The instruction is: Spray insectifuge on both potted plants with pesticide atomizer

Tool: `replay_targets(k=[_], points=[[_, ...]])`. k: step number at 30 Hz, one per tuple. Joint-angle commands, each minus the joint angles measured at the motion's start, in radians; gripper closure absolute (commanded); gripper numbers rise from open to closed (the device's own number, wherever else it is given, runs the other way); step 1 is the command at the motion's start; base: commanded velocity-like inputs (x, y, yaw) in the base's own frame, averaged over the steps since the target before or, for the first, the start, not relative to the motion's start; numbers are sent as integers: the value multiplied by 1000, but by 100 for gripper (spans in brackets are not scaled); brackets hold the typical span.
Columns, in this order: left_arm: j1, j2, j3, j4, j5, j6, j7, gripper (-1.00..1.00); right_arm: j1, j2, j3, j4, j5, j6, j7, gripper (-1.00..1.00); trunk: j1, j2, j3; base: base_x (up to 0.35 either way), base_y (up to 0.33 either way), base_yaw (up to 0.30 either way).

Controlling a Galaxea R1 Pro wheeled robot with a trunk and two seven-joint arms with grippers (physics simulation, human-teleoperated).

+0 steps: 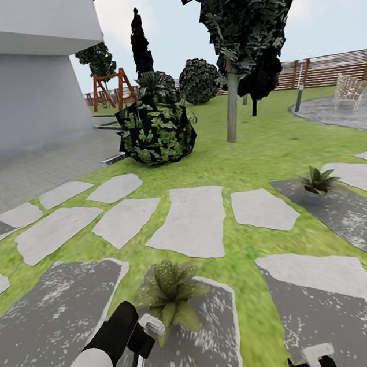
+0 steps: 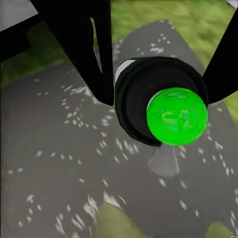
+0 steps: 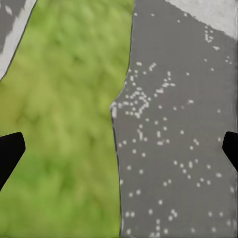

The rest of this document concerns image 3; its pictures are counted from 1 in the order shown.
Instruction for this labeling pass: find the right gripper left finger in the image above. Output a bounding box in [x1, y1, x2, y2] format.
[0, 132, 26, 190]

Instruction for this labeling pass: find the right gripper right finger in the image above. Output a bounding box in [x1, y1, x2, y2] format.
[222, 132, 238, 172]

